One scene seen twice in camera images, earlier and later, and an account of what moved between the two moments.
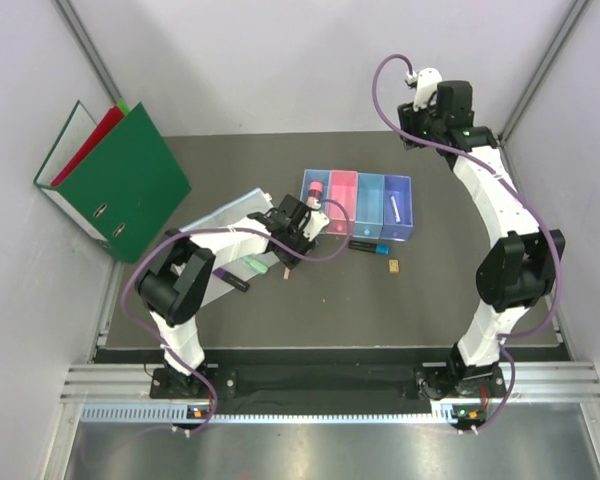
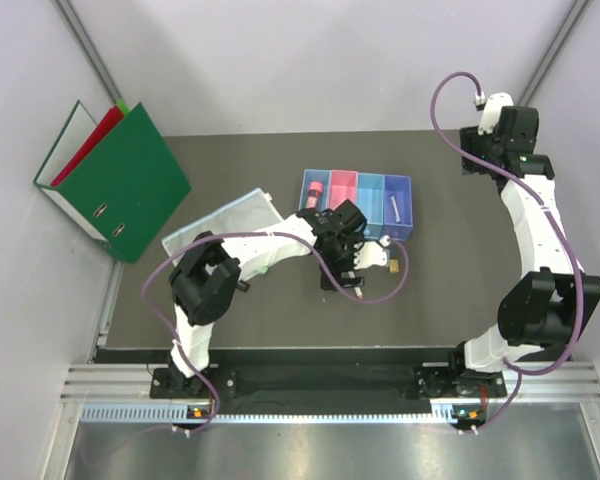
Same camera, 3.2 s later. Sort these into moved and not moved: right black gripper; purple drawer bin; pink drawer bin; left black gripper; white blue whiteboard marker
Moved: left black gripper; right black gripper
Not moved: purple drawer bin; pink drawer bin; white blue whiteboard marker
